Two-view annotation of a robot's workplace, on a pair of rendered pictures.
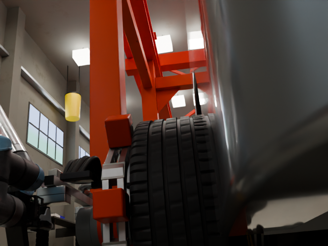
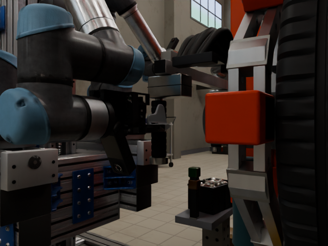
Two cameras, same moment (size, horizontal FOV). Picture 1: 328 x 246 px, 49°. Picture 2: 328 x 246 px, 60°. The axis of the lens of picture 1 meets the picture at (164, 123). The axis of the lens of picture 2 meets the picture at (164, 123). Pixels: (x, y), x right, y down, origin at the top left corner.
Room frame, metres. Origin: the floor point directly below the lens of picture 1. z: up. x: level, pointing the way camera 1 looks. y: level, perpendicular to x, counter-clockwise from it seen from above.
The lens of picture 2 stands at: (0.51, 0.05, 0.84)
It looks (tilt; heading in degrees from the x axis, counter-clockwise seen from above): 0 degrees down; 29
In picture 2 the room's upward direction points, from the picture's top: straight up
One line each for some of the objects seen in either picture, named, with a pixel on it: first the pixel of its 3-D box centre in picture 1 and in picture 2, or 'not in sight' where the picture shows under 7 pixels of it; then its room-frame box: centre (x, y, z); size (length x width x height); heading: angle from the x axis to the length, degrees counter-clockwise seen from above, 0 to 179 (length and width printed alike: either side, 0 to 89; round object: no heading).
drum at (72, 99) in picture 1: (72, 107); not in sight; (8.91, 2.46, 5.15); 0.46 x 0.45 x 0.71; 173
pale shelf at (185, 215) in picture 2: not in sight; (213, 209); (1.79, 0.49, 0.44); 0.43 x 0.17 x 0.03; 176
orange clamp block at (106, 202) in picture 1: (111, 206); (240, 118); (0.92, 0.15, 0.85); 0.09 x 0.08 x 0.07; 176
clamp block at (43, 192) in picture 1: (53, 195); (169, 86); (1.08, 0.35, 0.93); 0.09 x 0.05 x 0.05; 86
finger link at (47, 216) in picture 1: (47, 218); (160, 117); (1.05, 0.36, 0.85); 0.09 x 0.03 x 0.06; 167
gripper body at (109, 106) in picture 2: (21, 212); (118, 114); (0.94, 0.39, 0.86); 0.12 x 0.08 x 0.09; 176
